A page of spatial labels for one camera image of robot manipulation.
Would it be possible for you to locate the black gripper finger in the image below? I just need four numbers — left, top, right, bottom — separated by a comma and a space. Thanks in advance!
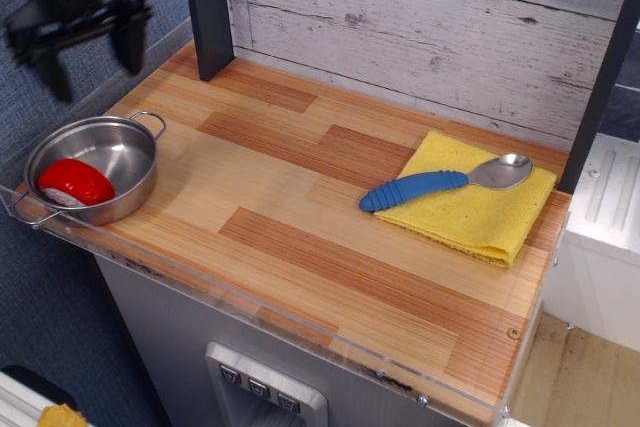
110, 16, 146, 75
35, 49, 73, 102

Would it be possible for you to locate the yellow and black object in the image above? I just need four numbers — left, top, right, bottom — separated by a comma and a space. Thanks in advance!
36, 404, 89, 427

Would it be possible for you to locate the white toy sink unit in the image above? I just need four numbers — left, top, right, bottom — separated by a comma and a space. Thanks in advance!
543, 134, 639, 350

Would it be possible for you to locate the dark grey right post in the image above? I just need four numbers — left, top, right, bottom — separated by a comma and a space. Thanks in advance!
558, 0, 639, 194

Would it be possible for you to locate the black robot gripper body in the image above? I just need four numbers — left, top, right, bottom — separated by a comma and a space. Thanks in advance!
4, 0, 151, 65

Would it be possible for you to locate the grey toy fridge cabinet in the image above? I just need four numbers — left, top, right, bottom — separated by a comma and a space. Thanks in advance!
97, 258, 457, 426

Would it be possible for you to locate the yellow folded cloth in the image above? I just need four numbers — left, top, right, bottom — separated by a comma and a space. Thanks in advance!
375, 131, 556, 268

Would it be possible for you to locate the red and white toy sushi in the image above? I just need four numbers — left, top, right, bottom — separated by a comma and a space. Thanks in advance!
37, 158, 116, 208

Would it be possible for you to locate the clear acrylic table guard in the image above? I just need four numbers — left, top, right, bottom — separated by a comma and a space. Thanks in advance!
0, 16, 574, 427

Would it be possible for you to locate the silver dispenser panel with buttons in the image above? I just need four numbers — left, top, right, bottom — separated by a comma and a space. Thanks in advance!
205, 342, 329, 426

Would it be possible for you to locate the blue handled metal spoon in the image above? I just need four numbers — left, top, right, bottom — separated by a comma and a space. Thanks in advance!
359, 154, 533, 212

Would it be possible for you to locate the stainless steel pot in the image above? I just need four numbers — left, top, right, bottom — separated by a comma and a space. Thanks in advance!
9, 111, 167, 228

